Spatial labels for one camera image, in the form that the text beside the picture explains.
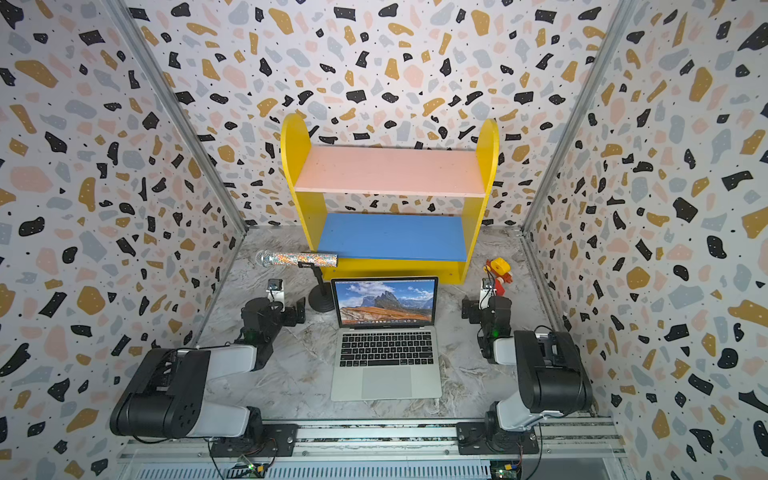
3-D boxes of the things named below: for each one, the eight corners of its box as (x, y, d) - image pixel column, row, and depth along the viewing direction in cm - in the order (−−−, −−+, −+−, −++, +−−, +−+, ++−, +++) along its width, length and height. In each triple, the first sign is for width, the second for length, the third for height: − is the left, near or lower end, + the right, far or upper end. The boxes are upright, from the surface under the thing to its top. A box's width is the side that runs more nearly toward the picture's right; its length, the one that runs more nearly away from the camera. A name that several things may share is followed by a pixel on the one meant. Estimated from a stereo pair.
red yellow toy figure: (495, 296, 105) (500, 285, 99) (484, 270, 112) (488, 258, 107) (515, 293, 105) (521, 282, 100) (503, 267, 113) (508, 256, 108)
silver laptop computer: (329, 400, 82) (315, 378, 68) (343, 308, 101) (334, 276, 87) (437, 400, 82) (445, 379, 68) (431, 309, 101) (436, 277, 87)
